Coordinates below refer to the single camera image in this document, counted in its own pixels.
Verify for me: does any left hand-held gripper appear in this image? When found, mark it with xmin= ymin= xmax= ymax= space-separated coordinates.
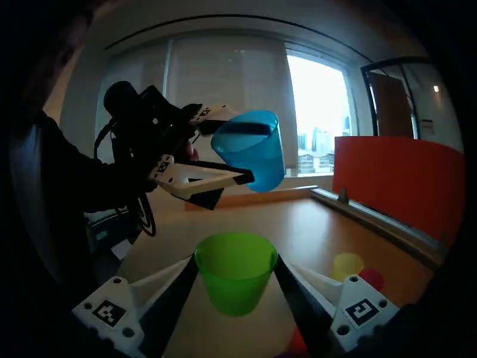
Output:
xmin=97 ymin=81 xmax=256 ymax=211

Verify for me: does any person's left forearm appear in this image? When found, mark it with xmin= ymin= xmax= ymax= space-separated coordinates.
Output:
xmin=39 ymin=112 xmax=157 ymax=209

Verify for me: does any green plastic cup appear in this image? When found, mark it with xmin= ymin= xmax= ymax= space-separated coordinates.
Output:
xmin=194 ymin=232 xmax=279 ymax=317

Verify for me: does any black cable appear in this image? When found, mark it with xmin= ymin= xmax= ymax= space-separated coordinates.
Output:
xmin=93 ymin=119 xmax=157 ymax=237

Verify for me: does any blue plastic cup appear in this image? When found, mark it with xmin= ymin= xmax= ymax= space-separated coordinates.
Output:
xmin=210 ymin=110 xmax=286 ymax=193

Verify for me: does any yellow plastic cup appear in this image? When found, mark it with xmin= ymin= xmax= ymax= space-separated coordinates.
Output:
xmin=332 ymin=252 xmax=364 ymax=283

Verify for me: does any person's body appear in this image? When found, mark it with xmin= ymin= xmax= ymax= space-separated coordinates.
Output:
xmin=4 ymin=0 xmax=113 ymax=288

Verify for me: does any red desk screen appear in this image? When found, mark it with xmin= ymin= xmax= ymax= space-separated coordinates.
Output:
xmin=310 ymin=135 xmax=467 ymax=264

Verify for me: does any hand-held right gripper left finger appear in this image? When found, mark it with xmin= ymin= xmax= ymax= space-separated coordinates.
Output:
xmin=72 ymin=252 xmax=204 ymax=358

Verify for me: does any red plastic cup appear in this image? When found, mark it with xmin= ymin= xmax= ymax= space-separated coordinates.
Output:
xmin=358 ymin=269 xmax=386 ymax=293

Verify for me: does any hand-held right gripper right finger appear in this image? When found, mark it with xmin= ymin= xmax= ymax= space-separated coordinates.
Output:
xmin=274 ymin=255 xmax=400 ymax=355

